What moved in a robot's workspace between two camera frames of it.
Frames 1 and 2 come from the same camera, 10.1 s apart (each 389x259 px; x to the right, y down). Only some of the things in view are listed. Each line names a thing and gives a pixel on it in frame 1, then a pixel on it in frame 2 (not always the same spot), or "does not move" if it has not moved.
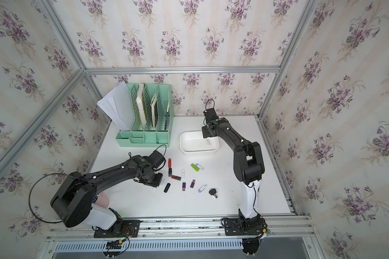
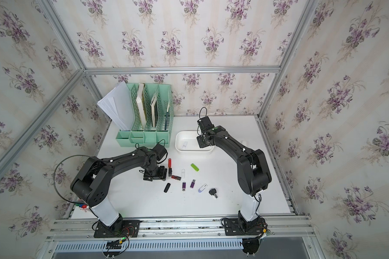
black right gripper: x=203 y=132 → x=200 y=144
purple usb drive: x=192 y=184 does not move
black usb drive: x=167 y=187 does not move
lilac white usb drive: x=202 y=188 does not move
